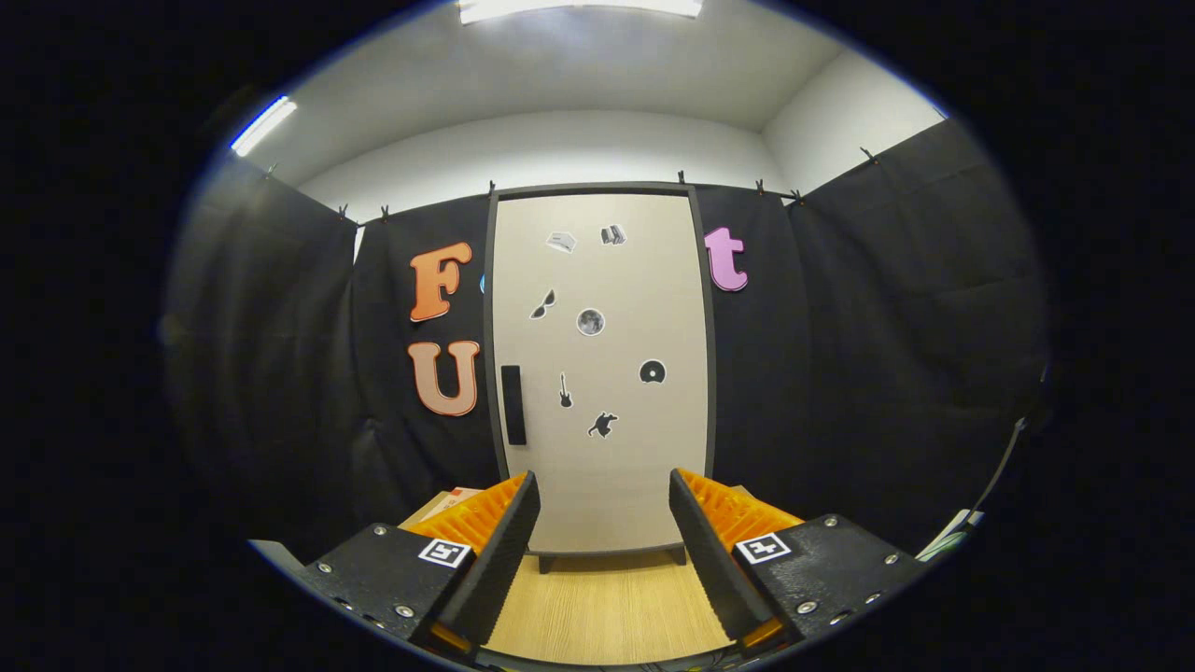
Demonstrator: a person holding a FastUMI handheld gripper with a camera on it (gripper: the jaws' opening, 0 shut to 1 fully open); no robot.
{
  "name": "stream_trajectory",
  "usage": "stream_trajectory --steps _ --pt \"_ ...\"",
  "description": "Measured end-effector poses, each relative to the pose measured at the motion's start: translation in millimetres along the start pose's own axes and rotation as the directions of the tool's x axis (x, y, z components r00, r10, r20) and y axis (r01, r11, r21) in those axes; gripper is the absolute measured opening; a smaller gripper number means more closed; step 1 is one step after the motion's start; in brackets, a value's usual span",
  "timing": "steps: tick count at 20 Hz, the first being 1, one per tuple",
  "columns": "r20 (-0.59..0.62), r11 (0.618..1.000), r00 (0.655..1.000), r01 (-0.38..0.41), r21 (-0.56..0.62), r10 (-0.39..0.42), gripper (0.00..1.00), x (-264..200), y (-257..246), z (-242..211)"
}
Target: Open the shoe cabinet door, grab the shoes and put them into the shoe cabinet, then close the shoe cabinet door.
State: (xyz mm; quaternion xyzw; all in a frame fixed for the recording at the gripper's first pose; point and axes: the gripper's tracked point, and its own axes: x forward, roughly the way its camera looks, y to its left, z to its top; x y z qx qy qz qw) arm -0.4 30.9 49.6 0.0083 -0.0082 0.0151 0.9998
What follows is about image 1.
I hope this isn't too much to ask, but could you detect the narrow ceiling light strip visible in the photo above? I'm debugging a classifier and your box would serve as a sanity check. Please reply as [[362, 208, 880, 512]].
[[231, 95, 300, 158]]

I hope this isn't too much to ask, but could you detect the grey shoe cabinet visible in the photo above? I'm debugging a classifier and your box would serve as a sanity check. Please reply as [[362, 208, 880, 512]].
[[484, 182, 718, 574]]

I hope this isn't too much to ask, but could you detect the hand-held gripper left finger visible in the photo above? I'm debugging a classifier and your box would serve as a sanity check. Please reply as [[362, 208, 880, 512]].
[[303, 469, 541, 654]]

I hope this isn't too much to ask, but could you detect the black backdrop cloth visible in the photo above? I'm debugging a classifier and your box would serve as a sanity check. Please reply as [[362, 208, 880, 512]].
[[163, 121, 1056, 561]]

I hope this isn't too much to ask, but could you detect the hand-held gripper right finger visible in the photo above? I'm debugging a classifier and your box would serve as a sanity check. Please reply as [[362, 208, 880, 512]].
[[668, 467, 930, 654]]

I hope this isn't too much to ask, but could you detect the beige book with orange print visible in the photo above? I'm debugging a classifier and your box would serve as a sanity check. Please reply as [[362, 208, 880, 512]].
[[425, 487, 486, 522]]

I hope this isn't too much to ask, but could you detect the white and green object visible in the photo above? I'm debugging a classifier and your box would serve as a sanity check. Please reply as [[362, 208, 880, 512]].
[[915, 509, 986, 561]]

